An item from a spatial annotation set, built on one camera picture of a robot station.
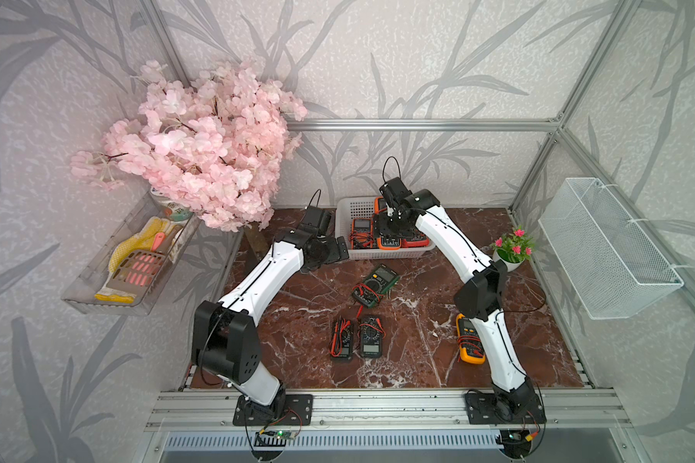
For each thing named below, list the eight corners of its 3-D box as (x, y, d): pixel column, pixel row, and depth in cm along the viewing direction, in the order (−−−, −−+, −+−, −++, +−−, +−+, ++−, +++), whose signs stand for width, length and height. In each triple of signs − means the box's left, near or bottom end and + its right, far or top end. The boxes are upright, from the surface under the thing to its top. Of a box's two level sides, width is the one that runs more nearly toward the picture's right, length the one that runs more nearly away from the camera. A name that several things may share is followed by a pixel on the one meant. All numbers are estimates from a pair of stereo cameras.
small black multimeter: (330, 359, 83) (328, 355, 80) (332, 322, 90) (331, 317, 87) (351, 359, 83) (351, 355, 80) (352, 322, 90) (352, 317, 87)
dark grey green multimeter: (360, 358, 84) (360, 353, 80) (360, 320, 91) (360, 314, 87) (382, 358, 84) (382, 353, 80) (380, 320, 91) (381, 314, 87)
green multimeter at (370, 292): (351, 297, 96) (351, 292, 93) (382, 267, 104) (382, 261, 101) (368, 311, 93) (368, 306, 90) (398, 280, 101) (399, 274, 98)
